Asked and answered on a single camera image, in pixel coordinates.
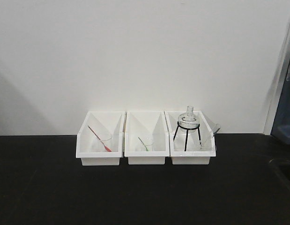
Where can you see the clear pipette in right bin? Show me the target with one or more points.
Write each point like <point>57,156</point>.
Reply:
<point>214,131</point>

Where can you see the left white storage bin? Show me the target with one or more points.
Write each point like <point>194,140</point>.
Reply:
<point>89,149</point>

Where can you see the middle white storage bin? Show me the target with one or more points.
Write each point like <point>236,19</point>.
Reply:
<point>146,124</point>

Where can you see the small beaker in middle bin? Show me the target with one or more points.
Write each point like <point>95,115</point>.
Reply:
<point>149,142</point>

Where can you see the black lab sink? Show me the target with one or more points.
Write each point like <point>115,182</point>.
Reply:
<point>281,167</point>

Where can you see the white storage bin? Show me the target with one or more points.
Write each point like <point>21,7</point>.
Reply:
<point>198,157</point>
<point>89,149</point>
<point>146,124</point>

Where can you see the red pipette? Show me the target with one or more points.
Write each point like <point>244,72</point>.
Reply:
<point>106,148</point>

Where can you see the right white storage bin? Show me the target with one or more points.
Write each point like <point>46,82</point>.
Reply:
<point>198,157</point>

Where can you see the small beaker in left bin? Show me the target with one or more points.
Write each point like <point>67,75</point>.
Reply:
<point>107,139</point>

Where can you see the round glass flask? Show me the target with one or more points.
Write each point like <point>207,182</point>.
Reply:
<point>188,120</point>

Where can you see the green pipette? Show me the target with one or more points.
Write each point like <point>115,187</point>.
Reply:
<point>143,144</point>

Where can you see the blue object at right edge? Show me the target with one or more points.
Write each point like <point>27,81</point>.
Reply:
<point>281,125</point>

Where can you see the black wire tripod stand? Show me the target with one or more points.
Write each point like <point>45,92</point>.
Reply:
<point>187,137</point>

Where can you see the small beaker in bin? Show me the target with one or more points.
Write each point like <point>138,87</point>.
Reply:
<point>107,139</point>
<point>149,142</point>

